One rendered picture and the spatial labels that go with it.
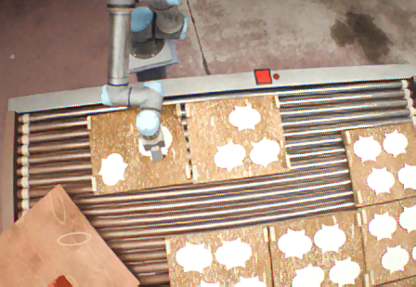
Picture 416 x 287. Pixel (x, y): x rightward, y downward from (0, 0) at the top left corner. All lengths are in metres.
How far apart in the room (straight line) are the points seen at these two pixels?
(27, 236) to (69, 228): 0.18
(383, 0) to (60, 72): 2.84
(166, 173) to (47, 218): 0.52
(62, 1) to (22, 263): 2.29
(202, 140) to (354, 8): 2.20
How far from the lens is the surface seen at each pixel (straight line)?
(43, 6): 3.30
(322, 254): 1.61
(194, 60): 2.76
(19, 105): 1.83
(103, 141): 1.60
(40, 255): 1.52
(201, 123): 1.59
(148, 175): 1.54
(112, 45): 1.27
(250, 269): 1.53
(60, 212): 1.49
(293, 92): 1.72
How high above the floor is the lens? 2.44
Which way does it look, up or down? 73 degrees down
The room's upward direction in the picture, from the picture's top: 10 degrees clockwise
